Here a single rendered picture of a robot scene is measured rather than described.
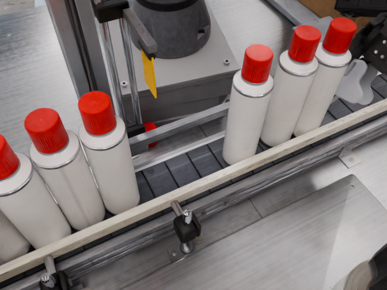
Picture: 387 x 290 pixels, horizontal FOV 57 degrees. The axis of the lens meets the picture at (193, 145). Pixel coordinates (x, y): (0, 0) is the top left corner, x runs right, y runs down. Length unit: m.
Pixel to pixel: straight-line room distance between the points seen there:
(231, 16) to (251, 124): 0.52
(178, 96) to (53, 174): 0.31
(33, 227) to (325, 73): 0.41
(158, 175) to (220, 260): 0.16
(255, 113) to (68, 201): 0.25
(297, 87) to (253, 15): 0.50
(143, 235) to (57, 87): 0.39
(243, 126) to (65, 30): 0.25
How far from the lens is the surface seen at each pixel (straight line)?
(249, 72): 0.43
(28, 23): 0.99
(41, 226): 0.45
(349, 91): 0.58
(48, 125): 0.36
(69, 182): 0.41
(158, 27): 0.62
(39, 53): 0.89
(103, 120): 0.37
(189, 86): 0.62
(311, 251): 0.52
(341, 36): 0.50
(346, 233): 0.55
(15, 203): 0.40
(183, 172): 0.55
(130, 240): 0.51
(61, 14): 0.45
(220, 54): 0.66
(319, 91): 0.54
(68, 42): 0.47
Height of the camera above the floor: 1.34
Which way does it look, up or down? 53 degrees down
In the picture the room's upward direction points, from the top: 2 degrees clockwise
